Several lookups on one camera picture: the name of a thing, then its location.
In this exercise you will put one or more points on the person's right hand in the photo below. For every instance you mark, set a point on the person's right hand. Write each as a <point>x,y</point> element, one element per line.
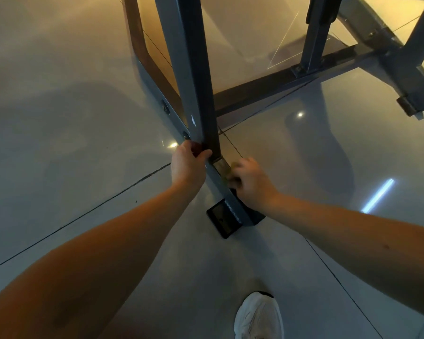
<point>253,187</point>

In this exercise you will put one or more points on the person's left hand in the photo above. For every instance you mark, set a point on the person's left hand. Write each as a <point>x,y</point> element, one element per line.
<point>187,167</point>

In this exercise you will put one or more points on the green cleaning cloth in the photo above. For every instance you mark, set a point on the green cleaning cloth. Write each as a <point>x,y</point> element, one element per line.
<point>230,174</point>

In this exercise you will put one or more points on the grey steel gym machine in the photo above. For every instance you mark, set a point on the grey steel gym machine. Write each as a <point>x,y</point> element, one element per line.
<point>187,67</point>

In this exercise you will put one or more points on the person's left forearm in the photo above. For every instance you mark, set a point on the person's left forearm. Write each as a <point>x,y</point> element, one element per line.
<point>85,272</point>

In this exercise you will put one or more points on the person's right forearm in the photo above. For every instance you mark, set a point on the person's right forearm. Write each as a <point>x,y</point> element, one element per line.
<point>360,243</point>

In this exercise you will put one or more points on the person's white right shoe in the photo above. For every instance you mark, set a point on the person's white right shoe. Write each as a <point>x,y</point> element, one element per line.
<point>258,317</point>

